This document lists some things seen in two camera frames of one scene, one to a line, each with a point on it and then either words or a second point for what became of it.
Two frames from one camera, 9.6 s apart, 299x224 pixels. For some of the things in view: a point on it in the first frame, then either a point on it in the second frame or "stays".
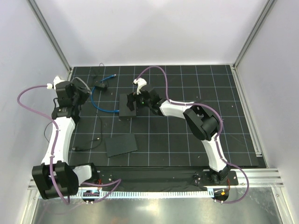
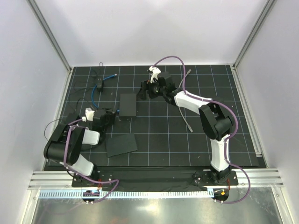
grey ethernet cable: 89,91 → 188,125
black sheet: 121,144 stays
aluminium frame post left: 38,12 stays
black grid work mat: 103,139 stays
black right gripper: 132,97 → 146,85
